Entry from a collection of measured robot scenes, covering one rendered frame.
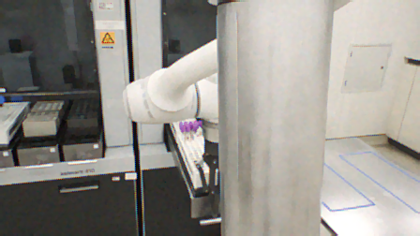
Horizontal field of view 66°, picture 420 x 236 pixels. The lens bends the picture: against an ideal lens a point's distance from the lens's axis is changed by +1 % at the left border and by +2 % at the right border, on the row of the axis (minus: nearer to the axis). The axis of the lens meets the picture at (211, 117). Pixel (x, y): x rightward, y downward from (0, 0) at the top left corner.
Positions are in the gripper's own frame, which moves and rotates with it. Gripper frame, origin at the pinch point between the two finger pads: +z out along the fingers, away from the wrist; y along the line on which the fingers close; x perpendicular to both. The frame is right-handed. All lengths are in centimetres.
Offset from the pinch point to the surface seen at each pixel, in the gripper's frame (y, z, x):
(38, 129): 56, -5, -52
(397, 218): -44.0, -2.1, 20.4
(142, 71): 16, -27, -54
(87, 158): 39, 5, -45
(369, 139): -211, 74, -165
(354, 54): -174, -11, -165
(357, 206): -37.2, -2.1, 13.8
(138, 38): 17, -39, -54
